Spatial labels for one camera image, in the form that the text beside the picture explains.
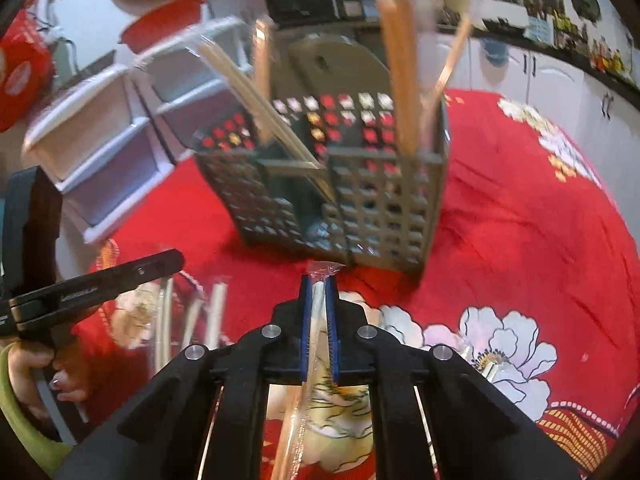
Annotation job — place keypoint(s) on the white plastic drawer unit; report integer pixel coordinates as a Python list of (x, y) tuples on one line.
[(100, 160), (190, 85)]

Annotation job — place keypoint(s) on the red floral blanket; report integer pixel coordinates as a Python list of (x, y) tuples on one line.
[(500, 235)]

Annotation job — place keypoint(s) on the white kitchen cabinets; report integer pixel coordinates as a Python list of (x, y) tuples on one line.
[(550, 80)]

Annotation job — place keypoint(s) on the person's left hand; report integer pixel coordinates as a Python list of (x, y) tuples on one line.
[(20, 365)]

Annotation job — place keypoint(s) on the red shopping bag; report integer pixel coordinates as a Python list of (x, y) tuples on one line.
[(25, 70)]

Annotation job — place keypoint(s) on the red plastic basin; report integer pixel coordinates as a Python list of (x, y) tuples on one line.
[(160, 25)]

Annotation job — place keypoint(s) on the pile of chopsticks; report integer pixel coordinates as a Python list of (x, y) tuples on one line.
[(492, 365), (215, 310)]

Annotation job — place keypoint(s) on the grey plastic utensil basket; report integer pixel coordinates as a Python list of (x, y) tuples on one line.
[(380, 200)]

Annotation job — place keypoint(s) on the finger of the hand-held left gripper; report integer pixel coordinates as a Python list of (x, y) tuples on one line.
[(155, 265)]

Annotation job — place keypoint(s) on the chopstick pair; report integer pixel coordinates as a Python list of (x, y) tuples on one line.
[(250, 95), (261, 70), (450, 60), (400, 70), (317, 310)]

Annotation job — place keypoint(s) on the person's left forearm green sleeve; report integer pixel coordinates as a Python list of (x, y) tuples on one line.
[(20, 440)]

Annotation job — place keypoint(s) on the dark wall-hung pot lid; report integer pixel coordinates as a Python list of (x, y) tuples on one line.
[(585, 4)]

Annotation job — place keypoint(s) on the blue hanging bag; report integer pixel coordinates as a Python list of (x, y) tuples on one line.
[(496, 51)]

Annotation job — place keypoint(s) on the blue knife holder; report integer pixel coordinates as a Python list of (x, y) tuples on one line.
[(537, 29)]

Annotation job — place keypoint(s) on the row of condiment bottles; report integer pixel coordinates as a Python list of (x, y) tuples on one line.
[(600, 52)]

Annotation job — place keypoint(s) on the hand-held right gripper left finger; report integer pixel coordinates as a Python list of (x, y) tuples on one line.
[(303, 330)]

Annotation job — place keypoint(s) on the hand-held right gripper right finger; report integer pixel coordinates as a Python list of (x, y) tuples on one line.
[(334, 330)]

